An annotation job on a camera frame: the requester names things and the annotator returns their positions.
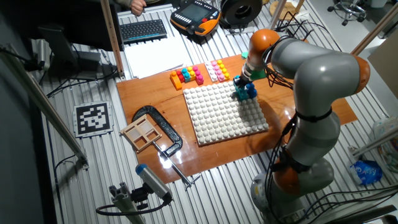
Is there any black keyboard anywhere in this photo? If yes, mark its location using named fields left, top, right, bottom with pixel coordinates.
left=119, top=19, right=168, bottom=44

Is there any black camera cable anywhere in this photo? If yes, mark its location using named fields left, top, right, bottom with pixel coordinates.
left=95, top=198, right=170, bottom=217

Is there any grey camera with blue end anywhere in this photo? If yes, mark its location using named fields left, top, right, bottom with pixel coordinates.
left=135, top=164, right=174, bottom=203

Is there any office chair base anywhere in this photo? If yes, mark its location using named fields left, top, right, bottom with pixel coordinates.
left=326, top=0, right=368, bottom=27

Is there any blue four-stud brick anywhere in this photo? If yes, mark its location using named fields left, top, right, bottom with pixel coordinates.
left=245, top=82, right=258, bottom=100

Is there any blue plastic bag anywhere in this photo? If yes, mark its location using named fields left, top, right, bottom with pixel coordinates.
left=348, top=160, right=384, bottom=186

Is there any black filament spool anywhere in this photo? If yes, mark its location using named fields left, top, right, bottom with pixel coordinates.
left=220, top=0, right=264, bottom=30

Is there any light pink four-stud brick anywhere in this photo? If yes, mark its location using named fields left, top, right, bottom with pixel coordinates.
left=210, top=60, right=226, bottom=83

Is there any white four-stud brick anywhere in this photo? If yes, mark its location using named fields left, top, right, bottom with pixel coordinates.
left=204, top=61, right=220, bottom=83

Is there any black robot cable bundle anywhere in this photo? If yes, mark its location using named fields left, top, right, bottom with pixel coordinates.
left=261, top=35, right=333, bottom=224

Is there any orange and black teach pendant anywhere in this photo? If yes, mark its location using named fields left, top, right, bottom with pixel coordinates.
left=170, top=0, right=221, bottom=37

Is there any short aluminium profile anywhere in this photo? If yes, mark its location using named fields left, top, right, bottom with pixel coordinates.
left=351, top=127, right=398, bottom=158

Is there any black wire stand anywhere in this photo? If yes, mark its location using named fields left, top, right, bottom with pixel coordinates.
left=275, top=11, right=315, bottom=41

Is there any white paper stack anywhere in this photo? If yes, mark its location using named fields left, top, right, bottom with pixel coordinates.
left=123, top=36, right=193, bottom=80

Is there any magenta three-stud brick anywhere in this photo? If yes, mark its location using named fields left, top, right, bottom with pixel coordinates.
left=192, top=65, right=205, bottom=86

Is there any teal four-stud brick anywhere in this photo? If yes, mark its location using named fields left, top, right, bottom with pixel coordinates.
left=233, top=75, right=249, bottom=102

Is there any black C-clamp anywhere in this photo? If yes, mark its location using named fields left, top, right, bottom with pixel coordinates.
left=131, top=105, right=202, bottom=190

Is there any black monitor with stand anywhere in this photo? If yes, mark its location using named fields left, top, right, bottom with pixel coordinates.
left=30, top=0, right=124, bottom=81

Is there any long aluminium frame beam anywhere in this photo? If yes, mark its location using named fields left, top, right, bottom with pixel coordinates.
left=0, top=43, right=90, bottom=170

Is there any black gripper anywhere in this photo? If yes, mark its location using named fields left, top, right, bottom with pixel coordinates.
left=233, top=73, right=254, bottom=93

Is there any small wooden compartment frame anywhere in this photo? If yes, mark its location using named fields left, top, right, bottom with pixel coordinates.
left=119, top=114, right=162, bottom=153

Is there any aluminium camera mount profile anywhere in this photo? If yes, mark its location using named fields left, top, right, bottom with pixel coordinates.
left=108, top=182, right=147, bottom=224

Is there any white studded baseplate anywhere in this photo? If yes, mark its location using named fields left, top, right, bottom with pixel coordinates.
left=182, top=81, right=270, bottom=147

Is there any brown cardboard box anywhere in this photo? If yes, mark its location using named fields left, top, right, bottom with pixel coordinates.
left=367, top=29, right=398, bottom=100

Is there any brown wooden board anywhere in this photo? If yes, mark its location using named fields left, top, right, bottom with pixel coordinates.
left=116, top=52, right=358, bottom=185

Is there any black and white marker board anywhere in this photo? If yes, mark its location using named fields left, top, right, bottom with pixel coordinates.
left=73, top=101, right=114, bottom=139

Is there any person's hand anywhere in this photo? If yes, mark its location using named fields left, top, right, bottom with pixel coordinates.
left=130, top=0, right=149, bottom=17

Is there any orange curved brick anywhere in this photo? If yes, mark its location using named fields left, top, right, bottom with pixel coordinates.
left=169, top=70, right=183, bottom=91

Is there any silver metal post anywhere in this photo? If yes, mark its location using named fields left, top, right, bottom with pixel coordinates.
left=267, top=0, right=287, bottom=31

